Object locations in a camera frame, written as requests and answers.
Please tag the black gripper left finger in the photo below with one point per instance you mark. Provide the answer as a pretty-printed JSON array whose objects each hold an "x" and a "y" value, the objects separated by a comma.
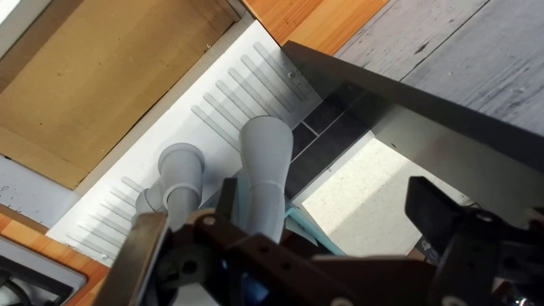
[{"x": 260, "y": 266}]

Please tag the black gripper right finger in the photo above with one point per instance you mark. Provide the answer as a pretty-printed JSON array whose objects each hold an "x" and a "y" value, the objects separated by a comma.
[{"x": 459, "y": 244}]

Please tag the grey toy faucet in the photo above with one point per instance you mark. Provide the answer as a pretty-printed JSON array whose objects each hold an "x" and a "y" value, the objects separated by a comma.
[{"x": 265, "y": 159}]

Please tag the white toy sink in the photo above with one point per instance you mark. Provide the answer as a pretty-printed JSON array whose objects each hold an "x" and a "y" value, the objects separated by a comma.
[{"x": 170, "y": 130}]

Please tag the grey wood-pattern back panel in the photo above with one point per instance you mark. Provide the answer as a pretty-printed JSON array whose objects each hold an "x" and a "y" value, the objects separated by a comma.
[{"x": 396, "y": 86}]

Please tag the grey wood back panel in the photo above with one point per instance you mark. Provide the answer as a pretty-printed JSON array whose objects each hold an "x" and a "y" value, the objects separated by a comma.
[{"x": 481, "y": 45}]

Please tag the toy cooktop with wooden rim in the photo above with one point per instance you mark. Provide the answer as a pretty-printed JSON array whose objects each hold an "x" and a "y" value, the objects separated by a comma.
[{"x": 34, "y": 239}]

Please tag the wooden countertop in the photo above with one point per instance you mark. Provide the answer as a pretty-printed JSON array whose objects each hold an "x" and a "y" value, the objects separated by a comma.
[{"x": 306, "y": 18}]

